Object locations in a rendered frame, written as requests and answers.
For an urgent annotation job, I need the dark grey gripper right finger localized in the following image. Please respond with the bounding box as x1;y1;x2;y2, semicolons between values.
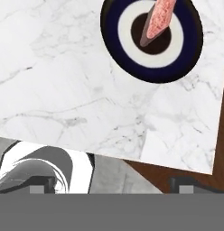
169;176;224;194

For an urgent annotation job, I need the raw pink steak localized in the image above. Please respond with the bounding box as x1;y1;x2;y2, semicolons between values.
139;0;178;48

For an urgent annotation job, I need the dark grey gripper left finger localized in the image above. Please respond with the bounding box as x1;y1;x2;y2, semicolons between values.
0;175;57;194

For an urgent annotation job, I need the white and grey rounded object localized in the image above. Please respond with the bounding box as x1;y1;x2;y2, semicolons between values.
0;140;96;194

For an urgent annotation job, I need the navy and white round plate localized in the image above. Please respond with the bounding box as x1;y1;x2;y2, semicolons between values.
99;0;204;84

